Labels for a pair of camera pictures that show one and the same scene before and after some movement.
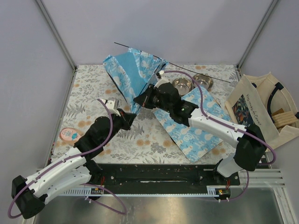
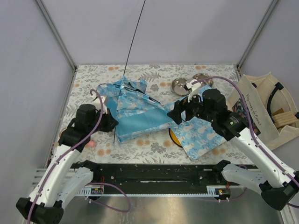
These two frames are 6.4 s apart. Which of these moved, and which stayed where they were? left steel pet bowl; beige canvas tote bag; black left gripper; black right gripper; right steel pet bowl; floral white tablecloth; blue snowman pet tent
Moved: blue snowman pet tent; black left gripper; black right gripper
Stayed: beige canvas tote bag; floral white tablecloth; right steel pet bowl; left steel pet bowl
